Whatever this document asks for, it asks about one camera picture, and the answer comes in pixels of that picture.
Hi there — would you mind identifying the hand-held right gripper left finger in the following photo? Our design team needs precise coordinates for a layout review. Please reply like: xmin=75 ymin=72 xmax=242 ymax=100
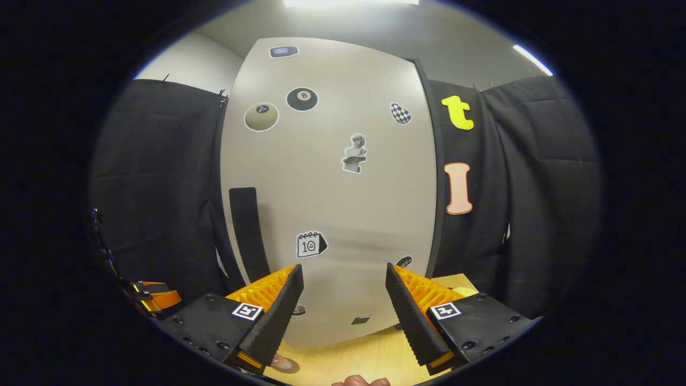
xmin=160 ymin=264 xmax=305 ymax=375

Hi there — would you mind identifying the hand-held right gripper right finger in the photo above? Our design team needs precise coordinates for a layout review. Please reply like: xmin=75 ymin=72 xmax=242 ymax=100
xmin=385 ymin=263 xmax=542 ymax=376

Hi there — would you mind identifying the round brown coaster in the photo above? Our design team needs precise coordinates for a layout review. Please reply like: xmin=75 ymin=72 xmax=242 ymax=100
xmin=268 ymin=357 xmax=301 ymax=375

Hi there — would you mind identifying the black door handle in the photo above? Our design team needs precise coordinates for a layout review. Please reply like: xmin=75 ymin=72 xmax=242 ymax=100
xmin=229 ymin=187 xmax=272 ymax=284

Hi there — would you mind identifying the white cabinet door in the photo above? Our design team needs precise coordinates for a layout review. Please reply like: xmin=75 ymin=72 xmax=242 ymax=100
xmin=220 ymin=36 xmax=441 ymax=348

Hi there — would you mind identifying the black backdrop cloth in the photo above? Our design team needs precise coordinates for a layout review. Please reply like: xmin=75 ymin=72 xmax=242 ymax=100
xmin=91 ymin=75 xmax=603 ymax=321

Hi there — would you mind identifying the narrow ceiling light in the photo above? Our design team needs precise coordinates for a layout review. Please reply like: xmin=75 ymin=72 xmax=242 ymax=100
xmin=513 ymin=44 xmax=554 ymax=77

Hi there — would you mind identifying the long ceiling light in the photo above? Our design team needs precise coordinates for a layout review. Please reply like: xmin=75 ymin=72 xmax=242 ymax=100
xmin=283 ymin=0 xmax=420 ymax=8

